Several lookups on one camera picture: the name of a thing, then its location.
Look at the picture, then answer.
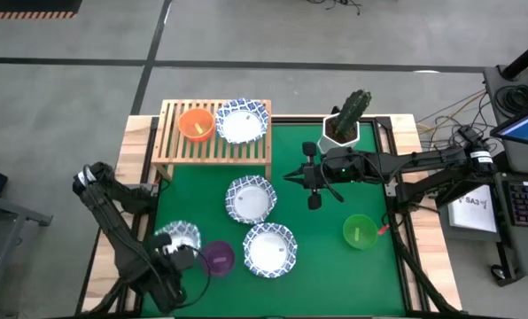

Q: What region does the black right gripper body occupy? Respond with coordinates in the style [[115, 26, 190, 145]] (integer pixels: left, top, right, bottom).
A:
[[301, 141, 328, 212]]

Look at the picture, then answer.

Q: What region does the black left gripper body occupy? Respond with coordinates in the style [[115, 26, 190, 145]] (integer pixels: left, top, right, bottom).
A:
[[151, 233, 198, 274]]

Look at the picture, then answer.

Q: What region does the blue patterned paper plate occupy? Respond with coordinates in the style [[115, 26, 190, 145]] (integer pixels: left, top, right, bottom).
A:
[[154, 220, 202, 259], [242, 222, 299, 279], [214, 97, 270, 145], [224, 175, 278, 225]]

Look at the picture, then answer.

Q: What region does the purple translucent plastic bowl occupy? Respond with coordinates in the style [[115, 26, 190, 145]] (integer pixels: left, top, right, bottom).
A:
[[200, 240, 237, 278]]

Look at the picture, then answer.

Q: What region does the green translucent plastic bowl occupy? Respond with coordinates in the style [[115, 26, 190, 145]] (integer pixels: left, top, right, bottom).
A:
[[342, 214, 379, 251]]

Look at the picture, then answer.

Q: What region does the orange translucent plastic bowl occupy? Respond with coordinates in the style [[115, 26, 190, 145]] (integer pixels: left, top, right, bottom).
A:
[[177, 107, 216, 144]]

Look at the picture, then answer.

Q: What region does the wooden slatted shelf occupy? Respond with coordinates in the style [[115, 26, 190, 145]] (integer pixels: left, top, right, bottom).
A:
[[151, 97, 274, 182]]

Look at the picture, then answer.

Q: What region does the green cactus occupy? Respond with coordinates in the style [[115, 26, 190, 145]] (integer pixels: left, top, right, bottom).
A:
[[332, 89, 373, 139]]

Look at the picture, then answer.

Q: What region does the green table mat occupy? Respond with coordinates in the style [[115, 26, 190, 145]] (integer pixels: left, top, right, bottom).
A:
[[142, 123, 407, 318]]

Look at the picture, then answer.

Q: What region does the black power brick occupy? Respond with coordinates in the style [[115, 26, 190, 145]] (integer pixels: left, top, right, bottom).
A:
[[457, 125, 485, 144]]

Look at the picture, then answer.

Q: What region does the white box with black print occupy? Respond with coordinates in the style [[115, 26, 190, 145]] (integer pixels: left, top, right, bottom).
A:
[[447, 183, 499, 235]]

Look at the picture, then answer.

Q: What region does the laptop with blue screen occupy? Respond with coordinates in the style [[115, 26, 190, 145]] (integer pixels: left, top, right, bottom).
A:
[[489, 102, 528, 150]]

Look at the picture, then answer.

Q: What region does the black stand pole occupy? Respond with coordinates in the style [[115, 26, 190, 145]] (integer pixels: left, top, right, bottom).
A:
[[501, 33, 528, 81]]

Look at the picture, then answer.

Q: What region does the black mat with striped edge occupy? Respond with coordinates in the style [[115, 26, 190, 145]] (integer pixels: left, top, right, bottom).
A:
[[0, 0, 83, 20]]

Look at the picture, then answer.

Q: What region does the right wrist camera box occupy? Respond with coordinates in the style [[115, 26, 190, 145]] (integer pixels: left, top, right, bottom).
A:
[[325, 148, 362, 182]]

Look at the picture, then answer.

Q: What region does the wooden table with black frame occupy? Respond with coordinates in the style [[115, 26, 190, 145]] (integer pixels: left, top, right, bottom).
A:
[[80, 113, 464, 319]]

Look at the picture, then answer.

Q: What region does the yellow floor cable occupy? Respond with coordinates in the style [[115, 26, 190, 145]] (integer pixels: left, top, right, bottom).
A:
[[416, 90, 487, 136]]

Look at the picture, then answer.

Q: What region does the coiled black cable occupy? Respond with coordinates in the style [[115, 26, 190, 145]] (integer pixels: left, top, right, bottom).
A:
[[493, 83, 528, 117]]

